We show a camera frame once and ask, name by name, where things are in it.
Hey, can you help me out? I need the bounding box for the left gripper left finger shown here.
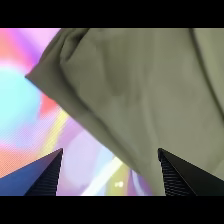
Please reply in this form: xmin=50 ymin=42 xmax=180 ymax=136
xmin=0 ymin=148 xmax=64 ymax=197

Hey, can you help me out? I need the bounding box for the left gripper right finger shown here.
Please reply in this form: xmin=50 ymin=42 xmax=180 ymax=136
xmin=157 ymin=148 xmax=224 ymax=197

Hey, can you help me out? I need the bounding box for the brown garment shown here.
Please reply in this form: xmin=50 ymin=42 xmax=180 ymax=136
xmin=24 ymin=28 xmax=224 ymax=197

